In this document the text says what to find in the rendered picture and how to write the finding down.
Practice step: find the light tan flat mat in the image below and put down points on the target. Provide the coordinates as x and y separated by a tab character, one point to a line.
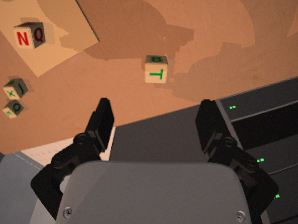
66	28

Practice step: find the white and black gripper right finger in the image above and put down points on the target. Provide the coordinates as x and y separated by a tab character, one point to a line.
223	149

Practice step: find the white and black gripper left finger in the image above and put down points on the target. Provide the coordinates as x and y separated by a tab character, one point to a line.
46	184

